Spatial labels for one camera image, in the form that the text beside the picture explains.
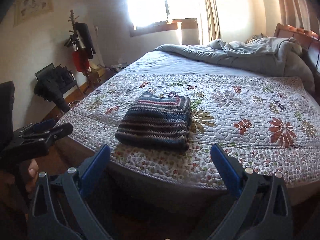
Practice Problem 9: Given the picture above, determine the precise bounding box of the person's left hand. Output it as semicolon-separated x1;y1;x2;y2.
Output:
25;159;39;193

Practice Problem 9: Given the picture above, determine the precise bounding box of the grey-green rumpled duvet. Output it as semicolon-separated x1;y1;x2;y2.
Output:
154;37;315;93

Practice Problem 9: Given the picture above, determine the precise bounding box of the striped blue knit sweater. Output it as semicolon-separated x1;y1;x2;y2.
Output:
114;92;192;152

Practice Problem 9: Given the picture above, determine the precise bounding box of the beige curtain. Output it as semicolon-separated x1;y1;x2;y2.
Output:
197;0;319;44

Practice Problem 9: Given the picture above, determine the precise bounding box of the framed wall picture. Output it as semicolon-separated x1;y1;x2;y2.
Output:
14;0;54;26

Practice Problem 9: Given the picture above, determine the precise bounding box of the red bag on rack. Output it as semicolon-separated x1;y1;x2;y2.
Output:
72;50;90;72

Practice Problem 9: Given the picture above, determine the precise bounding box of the wooden coat rack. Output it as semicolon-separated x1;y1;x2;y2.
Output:
64;10;96;94

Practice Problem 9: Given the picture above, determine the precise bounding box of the bright window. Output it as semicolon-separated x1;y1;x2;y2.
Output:
126;0;199;36

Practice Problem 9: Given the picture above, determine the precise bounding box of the wooden headboard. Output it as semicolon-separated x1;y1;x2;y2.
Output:
274;23;320;83

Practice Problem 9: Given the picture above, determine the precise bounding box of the floral quilted bedspread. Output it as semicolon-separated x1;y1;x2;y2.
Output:
60;51;319;189

